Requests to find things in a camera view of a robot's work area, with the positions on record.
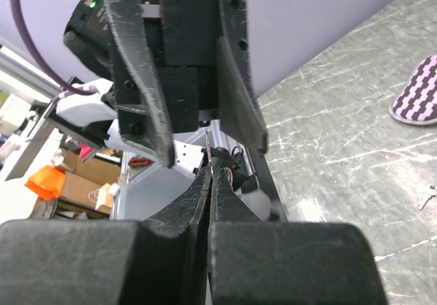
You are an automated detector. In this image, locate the silver key on table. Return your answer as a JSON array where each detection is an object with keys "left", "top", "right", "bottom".
[{"left": 417, "top": 185, "right": 436, "bottom": 211}]

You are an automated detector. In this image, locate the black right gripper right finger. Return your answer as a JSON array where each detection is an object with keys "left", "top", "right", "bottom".
[{"left": 208, "top": 169, "right": 388, "bottom": 304}]

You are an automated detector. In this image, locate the purple striped sponge pad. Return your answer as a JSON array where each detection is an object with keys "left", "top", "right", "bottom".
[{"left": 389, "top": 55, "right": 436, "bottom": 126}]

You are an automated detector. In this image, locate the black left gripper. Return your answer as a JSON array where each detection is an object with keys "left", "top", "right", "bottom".
[{"left": 104, "top": 0, "right": 268, "bottom": 167}]

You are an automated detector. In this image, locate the key with panda keychain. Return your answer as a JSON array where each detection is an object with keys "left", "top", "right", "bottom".
[{"left": 205, "top": 130, "right": 214, "bottom": 177}]

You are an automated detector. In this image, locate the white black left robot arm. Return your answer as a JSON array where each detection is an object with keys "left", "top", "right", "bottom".
[{"left": 50, "top": 0, "right": 268, "bottom": 168}]

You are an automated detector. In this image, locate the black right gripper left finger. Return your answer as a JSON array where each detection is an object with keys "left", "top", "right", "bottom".
[{"left": 1, "top": 169, "right": 212, "bottom": 304}]

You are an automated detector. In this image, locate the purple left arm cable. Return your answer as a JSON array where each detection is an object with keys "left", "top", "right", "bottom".
[{"left": 8, "top": 0, "right": 100, "bottom": 96}]

